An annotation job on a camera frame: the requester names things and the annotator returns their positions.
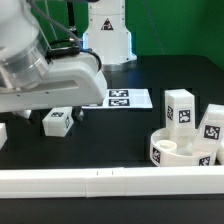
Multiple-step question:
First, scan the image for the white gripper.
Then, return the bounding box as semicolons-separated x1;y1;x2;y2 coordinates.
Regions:
0;53;107;124

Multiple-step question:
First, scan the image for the white round stool seat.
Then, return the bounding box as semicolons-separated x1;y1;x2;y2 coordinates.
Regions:
149;128;216;167

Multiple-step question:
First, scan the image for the white sheet with tags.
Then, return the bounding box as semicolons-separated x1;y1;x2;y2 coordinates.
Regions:
84;89;153;109

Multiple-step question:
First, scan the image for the white left barrier rail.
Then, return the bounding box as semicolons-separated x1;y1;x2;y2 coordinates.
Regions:
0;123;7;150

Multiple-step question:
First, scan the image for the black cable with connector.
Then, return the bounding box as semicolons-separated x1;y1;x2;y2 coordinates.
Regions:
49;0;84;51

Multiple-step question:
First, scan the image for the white front barrier rail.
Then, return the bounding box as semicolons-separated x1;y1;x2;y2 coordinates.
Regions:
0;166;224;198

